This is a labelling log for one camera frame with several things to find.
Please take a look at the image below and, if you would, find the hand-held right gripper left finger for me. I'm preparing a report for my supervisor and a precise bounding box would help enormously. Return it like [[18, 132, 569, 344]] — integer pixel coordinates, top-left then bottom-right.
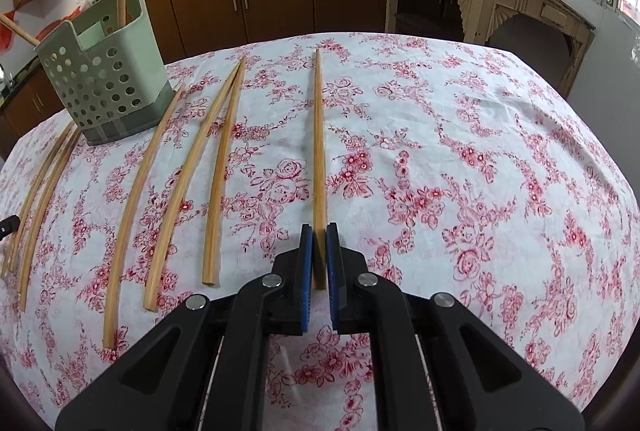
[[55, 223, 316, 431]]

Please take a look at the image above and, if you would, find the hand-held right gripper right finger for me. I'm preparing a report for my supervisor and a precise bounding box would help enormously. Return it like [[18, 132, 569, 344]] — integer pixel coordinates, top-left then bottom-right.
[[325, 222, 586, 431]]

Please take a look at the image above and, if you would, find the white perforated utensil holder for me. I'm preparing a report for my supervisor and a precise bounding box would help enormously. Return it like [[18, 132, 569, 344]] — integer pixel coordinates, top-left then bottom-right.
[[36, 0, 175, 146]]

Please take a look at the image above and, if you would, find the floral red white tablecloth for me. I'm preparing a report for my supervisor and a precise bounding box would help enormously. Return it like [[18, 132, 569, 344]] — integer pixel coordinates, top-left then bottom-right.
[[0, 32, 640, 431]]

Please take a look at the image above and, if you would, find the hanging red plastic bag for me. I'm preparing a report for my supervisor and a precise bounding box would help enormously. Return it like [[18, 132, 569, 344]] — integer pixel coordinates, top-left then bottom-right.
[[0, 18, 18, 56]]

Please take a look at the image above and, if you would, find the red basin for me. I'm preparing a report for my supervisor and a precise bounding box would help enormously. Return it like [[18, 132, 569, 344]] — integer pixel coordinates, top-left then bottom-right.
[[35, 8, 83, 39]]

